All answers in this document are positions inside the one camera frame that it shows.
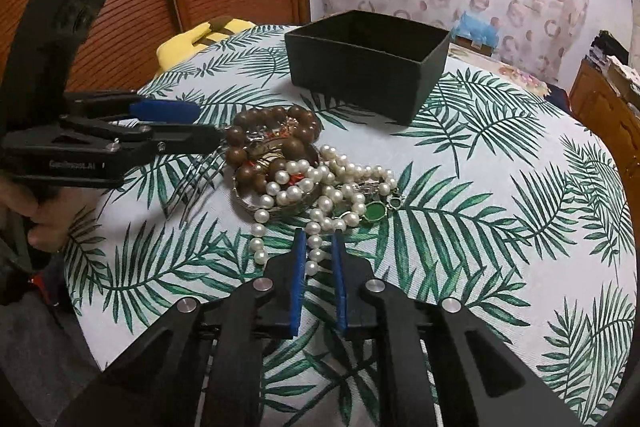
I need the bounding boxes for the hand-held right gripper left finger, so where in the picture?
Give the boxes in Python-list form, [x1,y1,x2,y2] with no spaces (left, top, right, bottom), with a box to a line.
[57,227,308,427]

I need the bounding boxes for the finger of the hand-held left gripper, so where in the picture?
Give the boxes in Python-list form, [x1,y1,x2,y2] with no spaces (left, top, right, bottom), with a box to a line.
[59,114,224,170]
[62,91,201,126]

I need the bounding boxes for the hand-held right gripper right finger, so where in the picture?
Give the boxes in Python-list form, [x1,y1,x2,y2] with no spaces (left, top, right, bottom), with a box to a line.
[331,229,583,427]

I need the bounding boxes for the metal hair comb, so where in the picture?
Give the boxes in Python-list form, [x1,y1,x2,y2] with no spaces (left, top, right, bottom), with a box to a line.
[165,147,231,220]

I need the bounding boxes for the green stone pendant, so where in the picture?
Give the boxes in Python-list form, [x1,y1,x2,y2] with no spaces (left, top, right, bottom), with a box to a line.
[362,194,403,224]

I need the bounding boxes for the silver bangle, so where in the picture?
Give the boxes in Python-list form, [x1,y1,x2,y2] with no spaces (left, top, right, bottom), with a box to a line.
[231,167,321,220]

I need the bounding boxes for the bead bracelets and jewellery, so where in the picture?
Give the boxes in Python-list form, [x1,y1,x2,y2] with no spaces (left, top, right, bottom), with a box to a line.
[248,144,401,278]

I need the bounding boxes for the silver chain bracelet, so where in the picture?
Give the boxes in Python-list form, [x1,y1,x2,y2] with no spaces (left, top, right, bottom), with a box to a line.
[350,177,398,204]

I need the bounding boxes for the red bead bracelet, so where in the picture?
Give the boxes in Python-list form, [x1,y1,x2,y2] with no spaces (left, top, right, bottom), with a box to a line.
[239,159,307,185]

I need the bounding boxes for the wooden bead bracelet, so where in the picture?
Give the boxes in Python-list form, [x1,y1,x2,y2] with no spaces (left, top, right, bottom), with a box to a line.
[223,104,323,200]

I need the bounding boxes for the black jewelry box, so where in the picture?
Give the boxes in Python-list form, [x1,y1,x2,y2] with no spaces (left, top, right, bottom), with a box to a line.
[284,9,452,126]

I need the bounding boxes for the person's left hand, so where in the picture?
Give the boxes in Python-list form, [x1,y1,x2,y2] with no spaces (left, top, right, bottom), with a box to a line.
[0,176,82,254]

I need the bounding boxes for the yellow plush toy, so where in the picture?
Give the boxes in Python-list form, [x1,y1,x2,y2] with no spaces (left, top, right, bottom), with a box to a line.
[156,18,256,75]

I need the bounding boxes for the leaf-print tablecloth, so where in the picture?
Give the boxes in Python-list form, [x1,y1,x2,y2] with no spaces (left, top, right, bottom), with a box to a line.
[62,24,636,427]

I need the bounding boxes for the floral blanket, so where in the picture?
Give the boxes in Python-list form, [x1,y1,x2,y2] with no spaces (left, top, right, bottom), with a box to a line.
[445,44,556,98]

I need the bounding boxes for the brown cardboard box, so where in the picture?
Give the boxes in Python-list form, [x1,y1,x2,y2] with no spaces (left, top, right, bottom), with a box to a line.
[450,34,498,56]

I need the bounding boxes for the dark blue bed sheet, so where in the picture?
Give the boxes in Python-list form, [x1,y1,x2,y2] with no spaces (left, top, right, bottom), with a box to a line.
[542,82,571,110]

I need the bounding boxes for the blue plastic bag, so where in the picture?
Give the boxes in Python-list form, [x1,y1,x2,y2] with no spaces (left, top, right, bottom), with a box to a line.
[452,11,501,48]

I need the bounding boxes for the wooden cabinet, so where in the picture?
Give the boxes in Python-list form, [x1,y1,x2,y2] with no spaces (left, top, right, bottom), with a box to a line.
[569,59,640,158]

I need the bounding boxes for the stack of folded clothes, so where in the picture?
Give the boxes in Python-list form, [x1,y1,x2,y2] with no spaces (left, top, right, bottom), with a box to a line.
[589,24,640,102]

